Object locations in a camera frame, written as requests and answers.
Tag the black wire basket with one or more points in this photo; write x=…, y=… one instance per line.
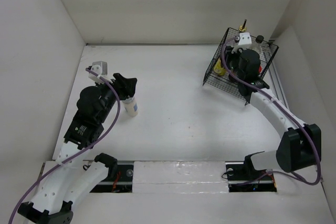
x=227, y=83

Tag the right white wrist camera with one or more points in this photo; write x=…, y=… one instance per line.
x=242, y=41

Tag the clear glass oil bottle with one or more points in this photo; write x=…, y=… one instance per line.
x=242, y=28

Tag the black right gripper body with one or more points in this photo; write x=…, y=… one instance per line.
x=232, y=60

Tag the white silver lid jar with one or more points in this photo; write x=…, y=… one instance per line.
x=131, y=107

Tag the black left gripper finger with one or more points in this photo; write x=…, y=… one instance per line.
x=129, y=87
x=119, y=78

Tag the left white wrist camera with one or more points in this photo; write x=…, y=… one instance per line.
x=98, y=70

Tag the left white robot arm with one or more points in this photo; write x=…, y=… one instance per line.
x=58, y=192

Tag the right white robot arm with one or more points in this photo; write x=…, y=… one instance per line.
x=300, y=143

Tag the red label vinegar bottle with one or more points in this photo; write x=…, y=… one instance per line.
x=257, y=44

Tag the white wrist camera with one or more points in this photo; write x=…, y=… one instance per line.
x=98, y=70
x=242, y=41

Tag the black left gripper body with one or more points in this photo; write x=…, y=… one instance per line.
x=107, y=92

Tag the black metal base rail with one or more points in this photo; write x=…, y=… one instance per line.
x=183, y=177

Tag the small yellow bottle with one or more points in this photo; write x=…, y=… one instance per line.
x=219, y=69

